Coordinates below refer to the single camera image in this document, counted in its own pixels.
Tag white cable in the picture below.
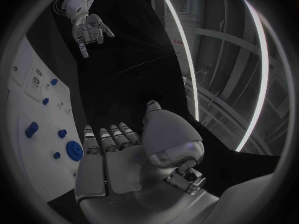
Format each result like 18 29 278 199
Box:
53 0 71 16

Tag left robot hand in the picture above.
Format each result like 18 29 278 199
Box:
71 13 116 59

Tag blue cylinder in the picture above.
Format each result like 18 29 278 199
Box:
24 121 39 139

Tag blue gear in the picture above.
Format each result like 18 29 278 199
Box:
65 140 84 161

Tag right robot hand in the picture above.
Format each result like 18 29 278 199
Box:
73 99 221 224

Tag white task board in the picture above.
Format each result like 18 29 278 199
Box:
6 35 84 203

